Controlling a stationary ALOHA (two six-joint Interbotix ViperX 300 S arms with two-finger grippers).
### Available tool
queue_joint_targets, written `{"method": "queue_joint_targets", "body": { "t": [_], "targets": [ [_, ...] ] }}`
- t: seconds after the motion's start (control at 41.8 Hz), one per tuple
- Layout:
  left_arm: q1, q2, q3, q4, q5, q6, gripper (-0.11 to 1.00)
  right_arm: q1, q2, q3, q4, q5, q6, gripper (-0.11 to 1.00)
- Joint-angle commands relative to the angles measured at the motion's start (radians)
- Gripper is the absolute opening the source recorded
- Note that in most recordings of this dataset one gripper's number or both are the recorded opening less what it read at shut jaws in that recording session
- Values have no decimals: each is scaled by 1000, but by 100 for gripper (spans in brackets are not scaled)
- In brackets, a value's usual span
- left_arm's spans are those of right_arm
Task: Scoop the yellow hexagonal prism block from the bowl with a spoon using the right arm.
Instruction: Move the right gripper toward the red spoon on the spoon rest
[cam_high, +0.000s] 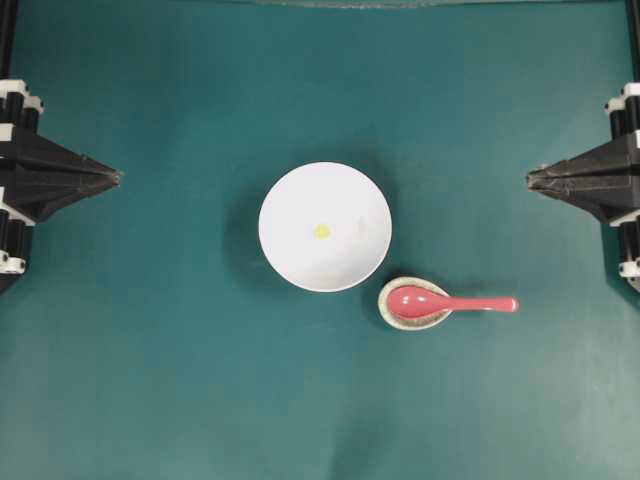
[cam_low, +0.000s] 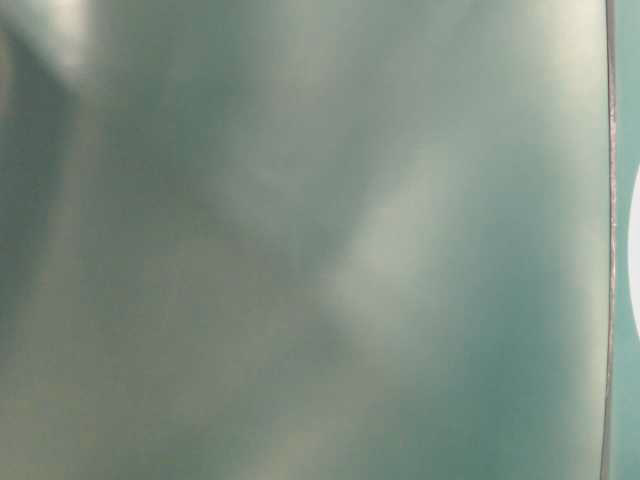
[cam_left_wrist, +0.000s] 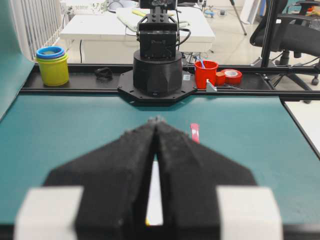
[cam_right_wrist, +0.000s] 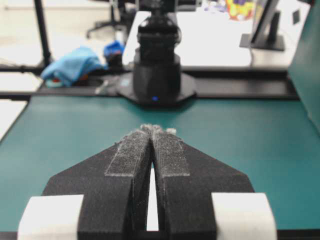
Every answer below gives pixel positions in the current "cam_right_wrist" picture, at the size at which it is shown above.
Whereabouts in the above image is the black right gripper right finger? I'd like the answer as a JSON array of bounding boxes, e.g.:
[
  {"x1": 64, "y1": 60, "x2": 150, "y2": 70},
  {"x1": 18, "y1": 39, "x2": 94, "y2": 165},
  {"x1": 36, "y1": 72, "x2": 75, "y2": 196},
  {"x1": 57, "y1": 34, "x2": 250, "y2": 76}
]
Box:
[{"x1": 150, "y1": 128, "x2": 277, "y2": 240}]

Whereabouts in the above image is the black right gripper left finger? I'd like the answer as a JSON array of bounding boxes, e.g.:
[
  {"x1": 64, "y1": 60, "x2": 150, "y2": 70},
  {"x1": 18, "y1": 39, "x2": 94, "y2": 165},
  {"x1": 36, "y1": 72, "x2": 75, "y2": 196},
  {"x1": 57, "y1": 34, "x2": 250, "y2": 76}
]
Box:
[{"x1": 17, "y1": 130, "x2": 151, "y2": 240}]

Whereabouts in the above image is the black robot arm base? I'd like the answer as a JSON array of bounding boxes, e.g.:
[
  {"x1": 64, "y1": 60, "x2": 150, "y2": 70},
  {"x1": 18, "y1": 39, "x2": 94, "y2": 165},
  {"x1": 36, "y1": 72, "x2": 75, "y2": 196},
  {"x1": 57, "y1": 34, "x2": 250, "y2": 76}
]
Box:
[{"x1": 116, "y1": 10, "x2": 196, "y2": 108}]

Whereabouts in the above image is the blue cloth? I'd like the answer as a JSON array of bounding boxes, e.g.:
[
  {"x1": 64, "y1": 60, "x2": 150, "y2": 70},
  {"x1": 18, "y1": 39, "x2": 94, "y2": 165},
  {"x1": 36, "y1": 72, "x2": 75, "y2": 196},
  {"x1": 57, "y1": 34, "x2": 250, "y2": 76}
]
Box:
[{"x1": 40, "y1": 46, "x2": 108, "y2": 88}]

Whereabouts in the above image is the blue and black object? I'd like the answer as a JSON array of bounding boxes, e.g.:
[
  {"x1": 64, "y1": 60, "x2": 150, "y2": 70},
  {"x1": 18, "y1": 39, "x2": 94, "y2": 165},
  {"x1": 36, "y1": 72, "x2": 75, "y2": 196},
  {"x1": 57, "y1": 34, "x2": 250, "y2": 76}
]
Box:
[{"x1": 103, "y1": 40, "x2": 125, "y2": 68}]

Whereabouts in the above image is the black office chair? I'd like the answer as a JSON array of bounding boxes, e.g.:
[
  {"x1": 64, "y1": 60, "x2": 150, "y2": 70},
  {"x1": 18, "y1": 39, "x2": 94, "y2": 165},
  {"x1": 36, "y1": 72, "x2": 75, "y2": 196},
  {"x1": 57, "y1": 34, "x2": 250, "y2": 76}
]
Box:
[{"x1": 85, "y1": 0, "x2": 129, "y2": 39}]

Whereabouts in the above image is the colourful bag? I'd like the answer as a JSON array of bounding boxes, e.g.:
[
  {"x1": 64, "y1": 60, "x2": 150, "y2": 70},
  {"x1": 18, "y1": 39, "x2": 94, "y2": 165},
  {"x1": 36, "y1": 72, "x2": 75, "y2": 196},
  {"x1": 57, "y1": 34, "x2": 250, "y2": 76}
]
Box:
[{"x1": 225, "y1": 0, "x2": 255, "y2": 21}]

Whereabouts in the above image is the black metal frame post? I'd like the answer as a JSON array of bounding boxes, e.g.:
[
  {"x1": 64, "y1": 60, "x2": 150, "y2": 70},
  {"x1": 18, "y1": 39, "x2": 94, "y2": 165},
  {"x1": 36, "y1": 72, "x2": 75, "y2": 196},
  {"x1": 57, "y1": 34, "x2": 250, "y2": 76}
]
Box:
[{"x1": 33, "y1": 0, "x2": 52, "y2": 68}]

